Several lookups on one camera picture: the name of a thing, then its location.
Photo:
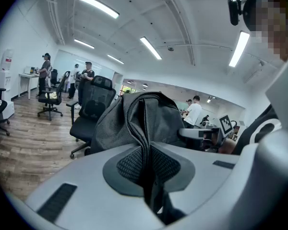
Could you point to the white water dispenser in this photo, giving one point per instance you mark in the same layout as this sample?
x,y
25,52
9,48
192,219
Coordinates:
x,y
5,80

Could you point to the person's right forearm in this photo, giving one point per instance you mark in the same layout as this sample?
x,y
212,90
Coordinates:
x,y
228,146

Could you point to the yellow cloth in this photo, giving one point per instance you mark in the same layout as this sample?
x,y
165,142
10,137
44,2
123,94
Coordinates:
x,y
51,95

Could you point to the black head-mounted camera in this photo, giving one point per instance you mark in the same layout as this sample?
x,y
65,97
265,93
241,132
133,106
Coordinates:
x,y
234,10

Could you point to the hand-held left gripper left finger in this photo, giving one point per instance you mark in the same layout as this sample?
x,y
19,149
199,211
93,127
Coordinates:
x,y
91,176

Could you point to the white box appliance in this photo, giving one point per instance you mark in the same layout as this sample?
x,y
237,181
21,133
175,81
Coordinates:
x,y
28,70

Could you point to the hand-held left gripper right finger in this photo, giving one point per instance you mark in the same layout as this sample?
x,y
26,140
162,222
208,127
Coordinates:
x,y
201,162

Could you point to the long ceiling light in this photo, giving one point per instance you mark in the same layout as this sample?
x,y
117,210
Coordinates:
x,y
98,5
150,48
239,49
84,43
115,59

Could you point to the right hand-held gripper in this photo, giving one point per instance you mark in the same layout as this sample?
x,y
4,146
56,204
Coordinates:
x,y
218,133

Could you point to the black mesh chair with headrest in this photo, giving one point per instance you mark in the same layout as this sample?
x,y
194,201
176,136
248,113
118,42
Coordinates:
x,y
88,118

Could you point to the white table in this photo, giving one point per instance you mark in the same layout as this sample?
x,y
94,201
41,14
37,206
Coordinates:
x,y
28,79

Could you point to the dark grey fabric bag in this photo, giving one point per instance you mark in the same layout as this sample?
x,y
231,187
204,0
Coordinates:
x,y
134,121

